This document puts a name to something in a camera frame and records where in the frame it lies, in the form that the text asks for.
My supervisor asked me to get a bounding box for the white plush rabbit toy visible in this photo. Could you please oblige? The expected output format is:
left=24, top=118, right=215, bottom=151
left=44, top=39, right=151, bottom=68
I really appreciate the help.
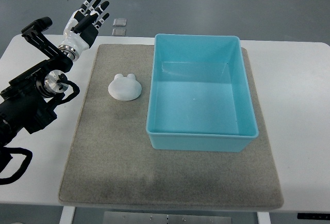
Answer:
left=108, top=73, right=142, bottom=101

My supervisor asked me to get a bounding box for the lower metal floor plate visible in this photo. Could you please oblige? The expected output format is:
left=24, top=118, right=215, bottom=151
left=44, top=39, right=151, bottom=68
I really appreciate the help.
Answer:
left=112, top=28, right=126, bottom=37

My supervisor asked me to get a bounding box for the metal table base plate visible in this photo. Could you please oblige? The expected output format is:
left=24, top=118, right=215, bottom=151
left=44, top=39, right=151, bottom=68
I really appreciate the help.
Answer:
left=103, top=211, right=233, bottom=224

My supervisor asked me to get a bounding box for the white table leg right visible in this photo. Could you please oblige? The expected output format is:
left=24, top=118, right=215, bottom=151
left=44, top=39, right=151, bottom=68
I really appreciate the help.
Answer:
left=257, top=212, right=271, bottom=224

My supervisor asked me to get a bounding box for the white table leg left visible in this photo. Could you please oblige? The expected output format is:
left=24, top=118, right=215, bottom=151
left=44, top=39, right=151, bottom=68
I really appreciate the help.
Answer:
left=59, top=206, right=76, bottom=224

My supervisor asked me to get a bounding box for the grey felt mat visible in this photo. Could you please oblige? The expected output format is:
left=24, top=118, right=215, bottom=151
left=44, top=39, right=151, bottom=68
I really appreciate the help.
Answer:
left=58, top=44, right=284, bottom=211

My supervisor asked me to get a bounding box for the black table control panel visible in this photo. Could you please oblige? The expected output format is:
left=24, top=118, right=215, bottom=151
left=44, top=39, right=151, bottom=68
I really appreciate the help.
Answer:
left=297, top=213, right=330, bottom=220

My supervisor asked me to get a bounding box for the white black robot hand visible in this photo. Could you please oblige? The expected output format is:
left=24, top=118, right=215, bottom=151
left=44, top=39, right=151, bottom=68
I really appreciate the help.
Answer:
left=58, top=0, right=109, bottom=61

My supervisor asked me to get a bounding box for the blue plastic box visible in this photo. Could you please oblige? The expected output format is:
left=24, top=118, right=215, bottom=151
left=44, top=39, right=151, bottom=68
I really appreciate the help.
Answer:
left=146, top=34, right=259, bottom=152

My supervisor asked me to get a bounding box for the white table leg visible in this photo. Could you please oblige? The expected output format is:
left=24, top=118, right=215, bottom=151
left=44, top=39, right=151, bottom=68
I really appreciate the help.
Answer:
left=257, top=212, right=271, bottom=224
left=59, top=206, right=76, bottom=224

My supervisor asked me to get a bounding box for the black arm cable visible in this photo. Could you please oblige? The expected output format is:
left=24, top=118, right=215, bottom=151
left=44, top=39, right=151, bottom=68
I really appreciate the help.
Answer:
left=0, top=147, right=34, bottom=185

